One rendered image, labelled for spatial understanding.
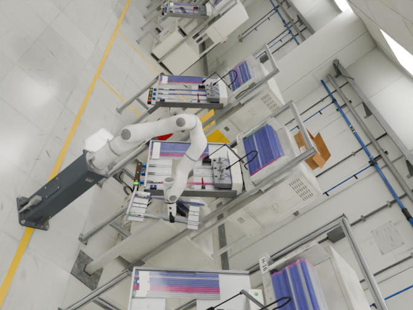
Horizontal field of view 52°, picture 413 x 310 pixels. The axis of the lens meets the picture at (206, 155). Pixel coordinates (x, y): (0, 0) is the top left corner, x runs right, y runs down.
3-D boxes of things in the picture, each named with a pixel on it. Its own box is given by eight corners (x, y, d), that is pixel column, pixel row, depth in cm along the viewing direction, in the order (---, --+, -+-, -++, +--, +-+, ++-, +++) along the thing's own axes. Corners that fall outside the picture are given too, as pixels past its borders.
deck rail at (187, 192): (144, 195, 323) (144, 189, 319) (144, 193, 324) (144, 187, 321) (236, 198, 328) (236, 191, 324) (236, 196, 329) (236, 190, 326)
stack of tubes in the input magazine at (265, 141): (250, 175, 320) (279, 156, 312) (243, 139, 363) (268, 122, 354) (259, 185, 326) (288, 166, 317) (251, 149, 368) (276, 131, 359)
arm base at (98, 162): (88, 170, 279) (107, 155, 273) (83, 148, 289) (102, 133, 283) (109, 178, 294) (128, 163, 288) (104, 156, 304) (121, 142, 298)
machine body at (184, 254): (109, 254, 357) (163, 218, 337) (120, 201, 415) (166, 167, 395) (161, 291, 387) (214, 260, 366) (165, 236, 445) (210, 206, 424)
